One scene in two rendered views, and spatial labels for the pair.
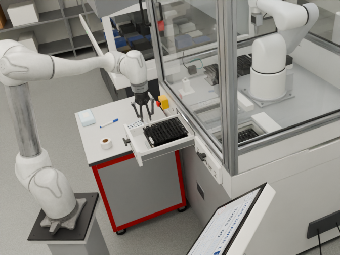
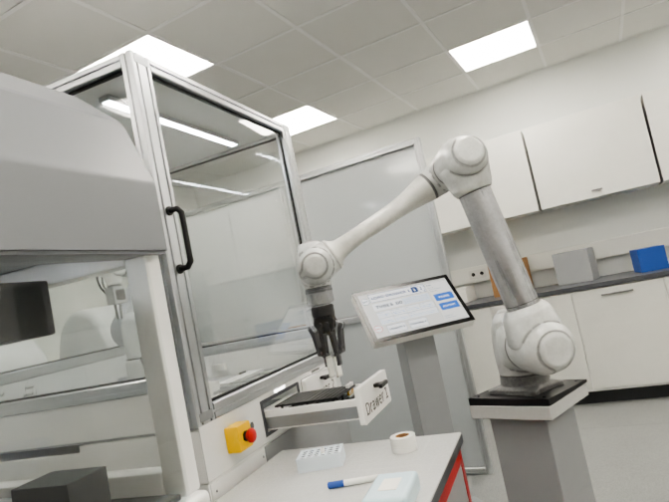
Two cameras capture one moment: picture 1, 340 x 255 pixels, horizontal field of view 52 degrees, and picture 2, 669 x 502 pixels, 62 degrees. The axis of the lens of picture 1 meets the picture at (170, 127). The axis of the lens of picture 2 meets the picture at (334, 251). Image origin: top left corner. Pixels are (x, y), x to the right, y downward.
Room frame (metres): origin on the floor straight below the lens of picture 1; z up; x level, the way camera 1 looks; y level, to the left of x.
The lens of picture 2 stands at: (3.05, 1.25, 1.22)
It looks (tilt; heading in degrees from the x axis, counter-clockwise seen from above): 4 degrees up; 216
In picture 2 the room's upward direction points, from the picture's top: 12 degrees counter-clockwise
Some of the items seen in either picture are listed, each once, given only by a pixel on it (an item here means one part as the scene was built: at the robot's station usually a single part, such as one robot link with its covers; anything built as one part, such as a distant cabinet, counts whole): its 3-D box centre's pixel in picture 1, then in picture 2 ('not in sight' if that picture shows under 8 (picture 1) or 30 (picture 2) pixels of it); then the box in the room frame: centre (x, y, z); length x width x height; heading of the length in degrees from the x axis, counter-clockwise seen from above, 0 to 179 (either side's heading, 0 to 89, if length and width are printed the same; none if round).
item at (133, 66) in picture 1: (134, 66); (313, 264); (1.63, 0.13, 1.32); 0.13 x 0.11 x 0.16; 39
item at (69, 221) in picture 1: (60, 212); (528, 379); (1.20, 0.59, 0.80); 0.22 x 0.18 x 0.06; 164
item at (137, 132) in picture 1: (167, 134); (315, 405); (1.63, 0.02, 0.86); 0.40 x 0.26 x 0.06; 105
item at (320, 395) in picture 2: (165, 134); (318, 403); (1.63, 0.03, 0.87); 0.22 x 0.18 x 0.06; 105
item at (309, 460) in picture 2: (137, 127); (321, 457); (1.87, 0.21, 0.78); 0.12 x 0.08 x 0.04; 120
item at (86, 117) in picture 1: (86, 117); (391, 494); (2.08, 0.57, 0.78); 0.15 x 0.10 x 0.04; 18
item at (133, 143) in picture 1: (132, 144); (373, 394); (1.58, 0.22, 0.87); 0.29 x 0.02 x 0.11; 15
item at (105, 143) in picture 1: (105, 143); (403, 442); (1.75, 0.41, 0.78); 0.07 x 0.07 x 0.04
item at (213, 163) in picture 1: (207, 159); (321, 385); (1.36, -0.17, 0.87); 0.29 x 0.02 x 0.11; 15
